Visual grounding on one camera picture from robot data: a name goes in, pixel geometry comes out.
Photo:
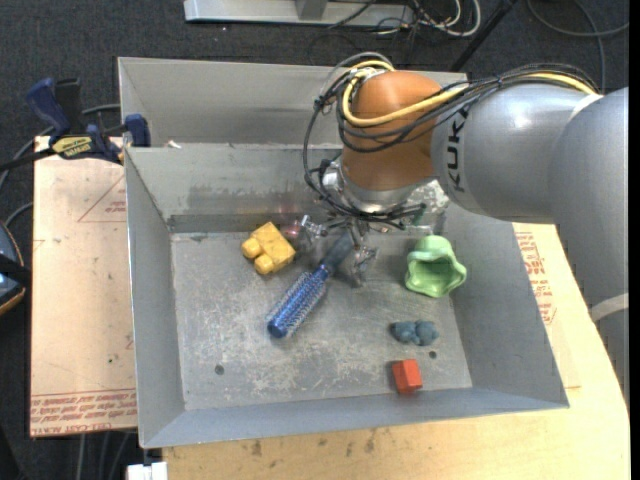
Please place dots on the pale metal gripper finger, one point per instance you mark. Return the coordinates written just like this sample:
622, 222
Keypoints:
311, 228
363, 264

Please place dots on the yellow toy building block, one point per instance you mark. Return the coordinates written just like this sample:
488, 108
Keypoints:
272, 250

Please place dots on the green wavy-rimmed cup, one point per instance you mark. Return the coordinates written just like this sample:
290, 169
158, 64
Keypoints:
434, 268

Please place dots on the blue round hairbrush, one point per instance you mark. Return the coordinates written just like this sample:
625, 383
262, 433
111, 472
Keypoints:
300, 300

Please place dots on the blue-grey lumpy toy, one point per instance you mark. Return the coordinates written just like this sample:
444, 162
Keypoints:
415, 333

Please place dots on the grey metal bin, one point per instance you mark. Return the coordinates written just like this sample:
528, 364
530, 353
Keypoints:
310, 363

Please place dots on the red small block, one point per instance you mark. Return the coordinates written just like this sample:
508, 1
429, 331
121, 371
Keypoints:
407, 376

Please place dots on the brown cardboard board, red print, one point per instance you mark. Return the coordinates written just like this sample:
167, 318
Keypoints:
80, 288

